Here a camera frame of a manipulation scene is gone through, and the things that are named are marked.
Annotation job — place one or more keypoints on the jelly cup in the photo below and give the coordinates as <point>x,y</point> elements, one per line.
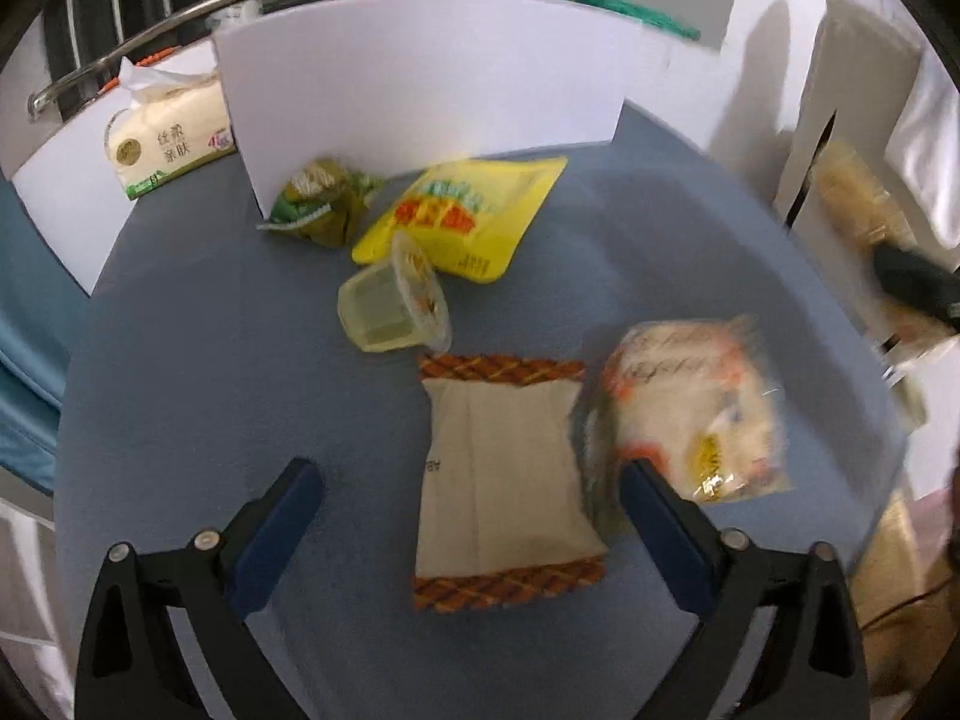
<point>390,300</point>

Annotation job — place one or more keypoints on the blue curtain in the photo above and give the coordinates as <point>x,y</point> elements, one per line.
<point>30,360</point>

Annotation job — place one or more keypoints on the yellow tissue pack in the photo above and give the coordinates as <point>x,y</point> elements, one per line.
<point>169,135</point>

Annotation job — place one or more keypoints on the orange pen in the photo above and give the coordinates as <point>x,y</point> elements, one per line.
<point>146,58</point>

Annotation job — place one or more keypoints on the white cardboard box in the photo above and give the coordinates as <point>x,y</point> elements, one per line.
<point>427,82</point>

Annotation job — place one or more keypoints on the white shelf unit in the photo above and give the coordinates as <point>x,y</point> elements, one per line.
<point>30,600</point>

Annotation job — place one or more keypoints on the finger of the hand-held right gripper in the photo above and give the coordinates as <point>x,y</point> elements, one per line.
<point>919,285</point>

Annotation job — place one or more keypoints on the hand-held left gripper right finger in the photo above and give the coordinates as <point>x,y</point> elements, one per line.
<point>664,540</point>

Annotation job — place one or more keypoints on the white chair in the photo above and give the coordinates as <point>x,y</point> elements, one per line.
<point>847,82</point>

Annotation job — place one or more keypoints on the yellow snack packet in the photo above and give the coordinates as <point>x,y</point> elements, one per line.
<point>457,214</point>

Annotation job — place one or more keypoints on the small green snack packet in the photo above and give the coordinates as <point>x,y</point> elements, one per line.
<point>322,199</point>

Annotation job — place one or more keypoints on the white towel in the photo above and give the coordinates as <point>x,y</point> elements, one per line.
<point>926,150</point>

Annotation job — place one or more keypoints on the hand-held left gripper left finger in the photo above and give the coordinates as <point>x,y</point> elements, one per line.
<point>277,532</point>

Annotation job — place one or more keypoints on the beige packet with orange trim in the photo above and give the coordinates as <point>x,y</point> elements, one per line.
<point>502,480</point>

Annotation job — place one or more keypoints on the clear orange bread packet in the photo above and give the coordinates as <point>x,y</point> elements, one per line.
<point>690,405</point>

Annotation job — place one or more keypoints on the green packets on sill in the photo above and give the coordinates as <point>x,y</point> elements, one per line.
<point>630,11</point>

